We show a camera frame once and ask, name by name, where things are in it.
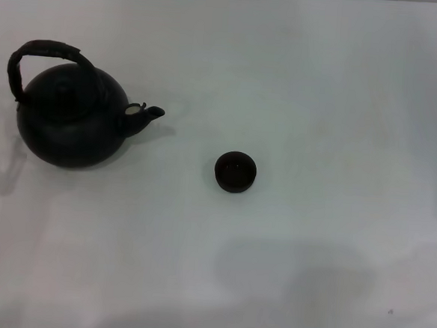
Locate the small dark brown teacup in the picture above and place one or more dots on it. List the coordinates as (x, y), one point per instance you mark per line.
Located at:
(235, 171)

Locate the black round teapot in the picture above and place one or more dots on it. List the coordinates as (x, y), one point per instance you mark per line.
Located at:
(70, 138)

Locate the black teapot lid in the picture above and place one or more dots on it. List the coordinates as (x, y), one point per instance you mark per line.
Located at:
(64, 93)

